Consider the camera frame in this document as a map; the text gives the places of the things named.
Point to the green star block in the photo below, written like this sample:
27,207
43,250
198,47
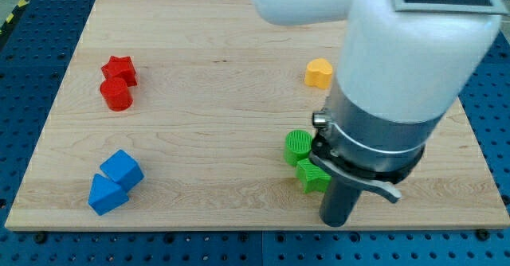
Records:
312,178

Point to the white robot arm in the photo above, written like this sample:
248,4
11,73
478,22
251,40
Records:
401,66

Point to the red star block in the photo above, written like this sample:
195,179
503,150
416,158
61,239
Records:
121,67

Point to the green cylinder block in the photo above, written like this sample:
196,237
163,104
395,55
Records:
297,146

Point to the wooden board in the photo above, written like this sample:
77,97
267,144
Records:
218,91

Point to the yellow heart block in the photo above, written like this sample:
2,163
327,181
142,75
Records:
318,73

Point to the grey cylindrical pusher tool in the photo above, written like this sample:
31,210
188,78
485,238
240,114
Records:
338,202

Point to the blue cube block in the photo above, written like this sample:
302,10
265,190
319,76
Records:
122,169

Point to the red cylinder block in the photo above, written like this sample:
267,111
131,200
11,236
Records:
116,94

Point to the blue triangle block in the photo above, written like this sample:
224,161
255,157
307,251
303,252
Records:
105,195

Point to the yellow black hazard tape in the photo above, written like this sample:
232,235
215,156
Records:
14,17

